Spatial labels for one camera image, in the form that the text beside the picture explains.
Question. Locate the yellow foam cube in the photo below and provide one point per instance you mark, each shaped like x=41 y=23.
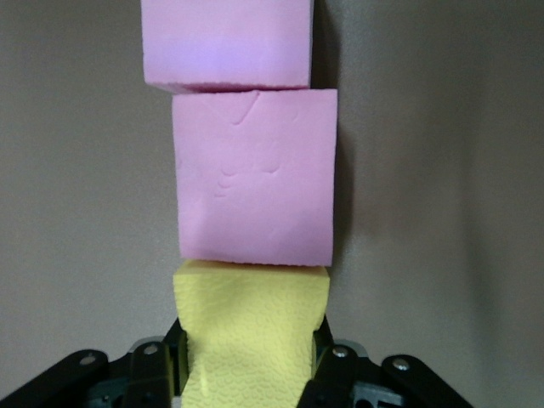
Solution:
x=251 y=319

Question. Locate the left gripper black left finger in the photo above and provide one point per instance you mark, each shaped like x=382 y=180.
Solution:
x=149 y=374

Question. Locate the pink foam cube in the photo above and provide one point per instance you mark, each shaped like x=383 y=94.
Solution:
x=225 y=42
x=255 y=178

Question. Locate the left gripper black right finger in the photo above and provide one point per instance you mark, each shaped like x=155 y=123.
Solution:
x=336 y=374

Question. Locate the brown table cover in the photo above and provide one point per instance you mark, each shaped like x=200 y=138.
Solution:
x=64 y=170

